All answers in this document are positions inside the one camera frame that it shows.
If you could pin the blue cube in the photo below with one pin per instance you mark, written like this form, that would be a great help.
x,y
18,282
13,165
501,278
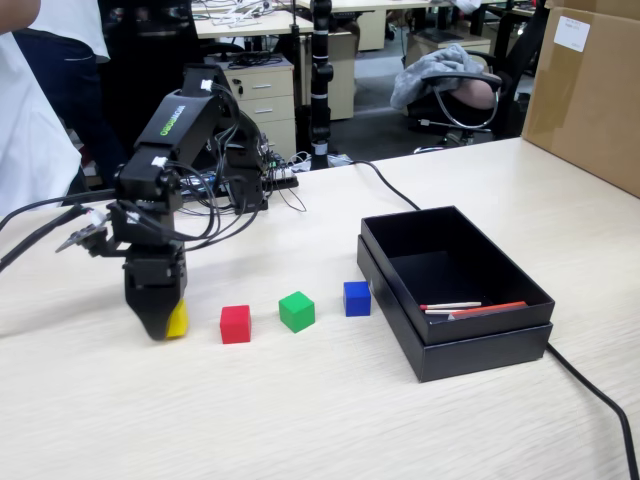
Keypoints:
x,y
357,300

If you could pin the chrome-armed office chair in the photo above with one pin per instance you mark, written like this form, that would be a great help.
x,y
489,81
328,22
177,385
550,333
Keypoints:
x,y
460,76

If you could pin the plain beige cabinet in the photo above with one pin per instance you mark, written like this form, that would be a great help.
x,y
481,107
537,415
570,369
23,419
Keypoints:
x,y
342,75

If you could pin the large black office chair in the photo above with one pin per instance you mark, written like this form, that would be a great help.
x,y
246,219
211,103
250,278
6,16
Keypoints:
x,y
140,40

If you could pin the red white cardboard carton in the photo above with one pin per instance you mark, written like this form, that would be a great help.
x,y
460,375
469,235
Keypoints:
x,y
91,162

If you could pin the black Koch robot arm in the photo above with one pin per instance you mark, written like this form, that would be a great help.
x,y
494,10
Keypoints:
x,y
175,125

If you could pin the white shipping label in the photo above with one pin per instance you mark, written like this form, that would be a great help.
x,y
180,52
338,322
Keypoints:
x,y
571,34

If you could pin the red pencil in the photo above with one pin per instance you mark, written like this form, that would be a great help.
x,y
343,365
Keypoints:
x,y
495,307

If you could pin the green cube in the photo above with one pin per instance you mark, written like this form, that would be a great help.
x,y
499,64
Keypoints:
x,y
297,315

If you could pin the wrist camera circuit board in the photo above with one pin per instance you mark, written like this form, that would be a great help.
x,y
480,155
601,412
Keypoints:
x,y
82,237

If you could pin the large cardboard box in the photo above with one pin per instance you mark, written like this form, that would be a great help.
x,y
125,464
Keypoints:
x,y
585,100

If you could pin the beige office desk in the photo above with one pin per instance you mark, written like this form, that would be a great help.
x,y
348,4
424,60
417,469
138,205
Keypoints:
x,y
270,25

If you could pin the long red-tipped wooden stick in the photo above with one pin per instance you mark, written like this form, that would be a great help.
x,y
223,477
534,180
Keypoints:
x,y
450,304

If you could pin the slim black office chair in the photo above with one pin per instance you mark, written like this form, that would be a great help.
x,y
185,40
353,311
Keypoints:
x,y
520,60

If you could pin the person in dark trousers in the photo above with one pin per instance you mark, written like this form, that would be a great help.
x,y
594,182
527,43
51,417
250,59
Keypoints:
x,y
75,85

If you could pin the bare person forearm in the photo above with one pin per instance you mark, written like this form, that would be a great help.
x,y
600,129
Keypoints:
x,y
17,12

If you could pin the red cube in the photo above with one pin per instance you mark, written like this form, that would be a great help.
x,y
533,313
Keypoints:
x,y
235,327

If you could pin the thick black stand pole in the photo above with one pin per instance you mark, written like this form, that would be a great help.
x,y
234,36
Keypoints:
x,y
320,50

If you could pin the yellow cube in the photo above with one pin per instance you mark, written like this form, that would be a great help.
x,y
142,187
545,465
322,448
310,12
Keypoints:
x,y
180,322

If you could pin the grey fleece cloth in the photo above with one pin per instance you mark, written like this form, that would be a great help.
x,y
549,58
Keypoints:
x,y
435,65

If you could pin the brown round cushion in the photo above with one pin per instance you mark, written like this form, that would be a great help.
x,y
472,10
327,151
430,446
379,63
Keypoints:
x,y
477,95

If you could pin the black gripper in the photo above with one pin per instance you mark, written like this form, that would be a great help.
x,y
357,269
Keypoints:
x,y
150,260

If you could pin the short pale wooden stick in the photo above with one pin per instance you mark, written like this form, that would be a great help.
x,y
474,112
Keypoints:
x,y
437,311

